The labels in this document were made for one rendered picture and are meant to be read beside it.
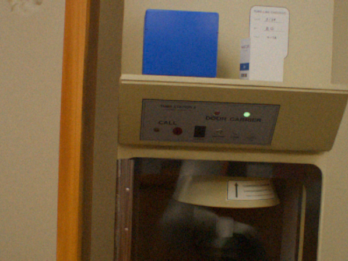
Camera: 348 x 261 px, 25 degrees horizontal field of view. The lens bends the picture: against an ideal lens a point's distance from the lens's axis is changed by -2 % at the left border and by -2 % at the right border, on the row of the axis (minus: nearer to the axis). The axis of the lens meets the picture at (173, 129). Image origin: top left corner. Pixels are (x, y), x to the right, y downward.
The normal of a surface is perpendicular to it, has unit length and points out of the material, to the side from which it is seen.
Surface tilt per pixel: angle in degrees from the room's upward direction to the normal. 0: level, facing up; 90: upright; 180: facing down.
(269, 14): 90
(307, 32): 90
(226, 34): 90
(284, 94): 135
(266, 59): 90
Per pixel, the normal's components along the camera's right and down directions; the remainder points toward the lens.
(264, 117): 0.01, 0.74
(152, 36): 0.06, 0.06
